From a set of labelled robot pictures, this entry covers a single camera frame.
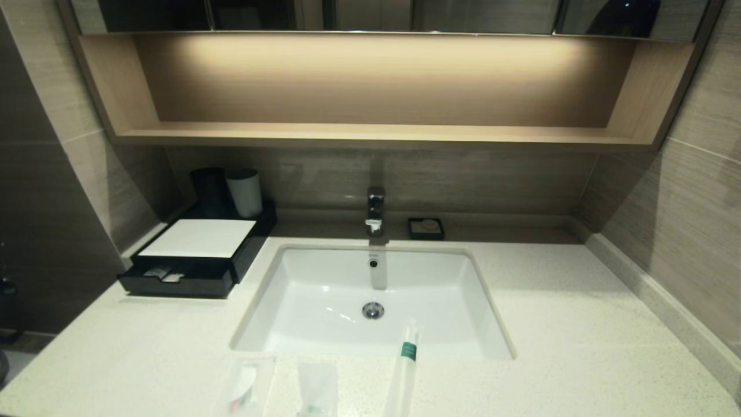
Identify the grey cup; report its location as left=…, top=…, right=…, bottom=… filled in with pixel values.
left=225, top=169, right=264, bottom=219

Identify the black amenity tray with drawer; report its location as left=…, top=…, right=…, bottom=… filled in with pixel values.
left=117, top=200, right=277, bottom=299

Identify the chrome faucet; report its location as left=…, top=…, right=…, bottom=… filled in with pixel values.
left=365, top=186, right=387, bottom=236

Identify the black soap dish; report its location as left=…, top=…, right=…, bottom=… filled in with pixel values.
left=408, top=217, right=446, bottom=241

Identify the white sink basin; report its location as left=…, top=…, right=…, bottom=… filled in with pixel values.
left=230, top=244, right=516, bottom=361

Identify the long packet with green band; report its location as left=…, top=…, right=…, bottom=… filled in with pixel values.
left=382, top=319, right=422, bottom=417

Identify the black cup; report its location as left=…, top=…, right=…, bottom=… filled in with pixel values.
left=190, top=167, right=230, bottom=219

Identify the clear packet with green item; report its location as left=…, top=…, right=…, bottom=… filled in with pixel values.
left=295, top=360, right=339, bottom=417

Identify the mirror cabinet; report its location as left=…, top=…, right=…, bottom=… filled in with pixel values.
left=69, top=0, right=710, bottom=36

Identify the wooden wall shelf niche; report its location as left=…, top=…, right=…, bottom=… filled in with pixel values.
left=58, top=32, right=721, bottom=152

